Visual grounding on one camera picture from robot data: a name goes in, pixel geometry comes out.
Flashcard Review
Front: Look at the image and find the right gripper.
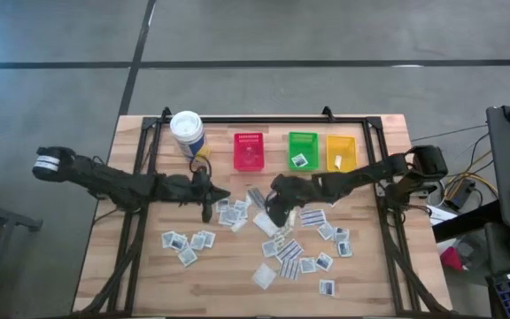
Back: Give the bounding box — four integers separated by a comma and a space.
266, 173, 321, 229

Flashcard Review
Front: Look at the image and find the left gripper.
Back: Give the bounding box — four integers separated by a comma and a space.
166, 167, 232, 224

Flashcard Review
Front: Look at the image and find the black power brick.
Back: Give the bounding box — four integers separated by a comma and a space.
444, 178, 477, 212

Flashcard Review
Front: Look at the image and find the red object on floor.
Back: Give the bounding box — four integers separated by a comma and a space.
440, 245, 468, 272

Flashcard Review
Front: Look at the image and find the yellow plastic basket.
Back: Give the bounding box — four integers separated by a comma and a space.
325, 134, 359, 174

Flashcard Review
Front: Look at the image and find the white gauze pad packet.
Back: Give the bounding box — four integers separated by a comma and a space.
252, 211, 279, 237
251, 263, 278, 291

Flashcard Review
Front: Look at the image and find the thin black floor cable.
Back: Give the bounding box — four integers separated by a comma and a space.
411, 125, 489, 143

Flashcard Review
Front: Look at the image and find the white paper sheet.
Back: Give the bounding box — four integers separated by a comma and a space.
426, 204, 459, 225

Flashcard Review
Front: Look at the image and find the wipes canister with white lid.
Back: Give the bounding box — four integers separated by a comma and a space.
169, 110, 213, 164

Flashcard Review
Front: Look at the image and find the green plastic basket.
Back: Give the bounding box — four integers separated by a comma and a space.
287, 130, 320, 172

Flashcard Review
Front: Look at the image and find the blue striped bandage wrapper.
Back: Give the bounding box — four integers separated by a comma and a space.
247, 187, 267, 210
275, 238, 305, 262
298, 208, 328, 228
280, 258, 301, 281

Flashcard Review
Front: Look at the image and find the yellow floor cable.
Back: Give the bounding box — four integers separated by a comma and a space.
444, 148, 499, 196

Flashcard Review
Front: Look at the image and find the red plastic basket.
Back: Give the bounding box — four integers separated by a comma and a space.
233, 131, 266, 173

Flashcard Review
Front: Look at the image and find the dark metal floor stand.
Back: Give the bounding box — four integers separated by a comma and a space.
0, 176, 43, 319

